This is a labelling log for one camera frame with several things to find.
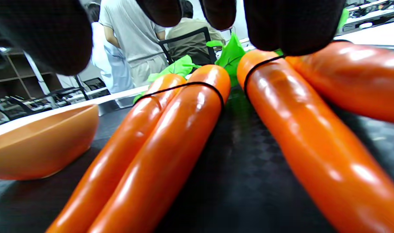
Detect black rubber band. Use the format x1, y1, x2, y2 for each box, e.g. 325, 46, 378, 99
244, 39, 354, 97
134, 82, 225, 109

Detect orange toy carrot green leaves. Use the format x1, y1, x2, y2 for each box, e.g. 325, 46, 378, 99
237, 48, 394, 233
87, 32, 246, 233
46, 55, 201, 233
286, 8, 394, 124

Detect brown wooden shelf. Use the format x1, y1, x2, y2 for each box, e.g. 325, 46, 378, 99
0, 49, 64, 101

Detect black plastic tray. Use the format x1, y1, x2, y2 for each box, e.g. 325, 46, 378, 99
0, 86, 394, 233

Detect black mesh office chair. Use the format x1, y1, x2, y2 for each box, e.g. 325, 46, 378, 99
159, 27, 217, 65

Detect person's right hand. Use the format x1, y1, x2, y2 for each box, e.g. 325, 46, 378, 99
0, 0, 346, 76

